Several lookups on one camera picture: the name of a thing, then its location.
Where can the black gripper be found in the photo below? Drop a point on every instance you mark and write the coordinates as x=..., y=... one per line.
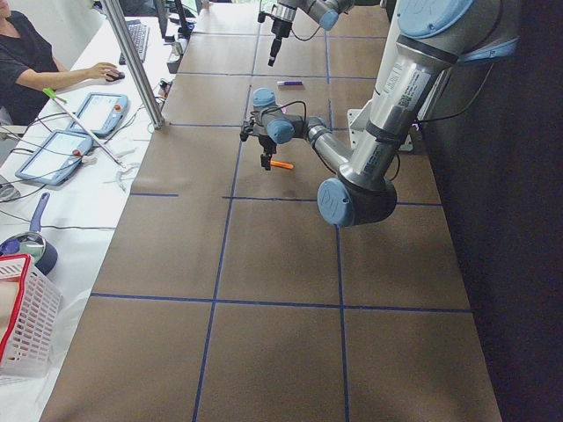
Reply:
x=278, y=30
x=266, y=145

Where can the orange marker pen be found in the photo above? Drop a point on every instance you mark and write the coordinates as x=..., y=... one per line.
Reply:
x=283, y=165

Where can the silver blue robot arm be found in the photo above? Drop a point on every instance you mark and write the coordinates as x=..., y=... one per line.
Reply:
x=426, y=39
x=308, y=9

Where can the person's hand on mouse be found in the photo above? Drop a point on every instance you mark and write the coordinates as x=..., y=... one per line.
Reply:
x=99, y=70

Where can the black keyboard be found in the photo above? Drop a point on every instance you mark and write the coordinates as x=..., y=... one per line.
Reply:
x=139, y=34

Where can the black computer mouse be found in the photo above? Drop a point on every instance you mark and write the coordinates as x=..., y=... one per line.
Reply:
x=110, y=78

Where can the upper blue teach pendant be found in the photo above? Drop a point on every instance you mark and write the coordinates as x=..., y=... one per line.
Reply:
x=102, y=112

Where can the blue teach pendant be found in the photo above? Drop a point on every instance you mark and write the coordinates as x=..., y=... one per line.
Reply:
x=102, y=112
x=56, y=158

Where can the lower blue teach pendant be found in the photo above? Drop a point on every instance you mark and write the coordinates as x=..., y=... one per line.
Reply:
x=56, y=158

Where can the metal rod green tip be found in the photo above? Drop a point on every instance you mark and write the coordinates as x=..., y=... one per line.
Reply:
x=62, y=104

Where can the blue frying pan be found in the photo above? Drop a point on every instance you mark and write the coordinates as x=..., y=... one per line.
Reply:
x=43, y=254

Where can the person in black shirt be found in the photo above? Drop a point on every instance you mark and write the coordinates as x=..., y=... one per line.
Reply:
x=27, y=66

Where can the white red plastic basket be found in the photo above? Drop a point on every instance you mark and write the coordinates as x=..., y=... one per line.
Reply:
x=29, y=307

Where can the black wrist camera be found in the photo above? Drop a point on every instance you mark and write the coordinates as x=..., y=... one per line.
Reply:
x=247, y=129

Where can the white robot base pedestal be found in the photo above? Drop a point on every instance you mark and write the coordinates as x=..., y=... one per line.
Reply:
x=360, y=125

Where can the aluminium frame post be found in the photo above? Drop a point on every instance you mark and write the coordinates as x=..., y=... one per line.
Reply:
x=117, y=21

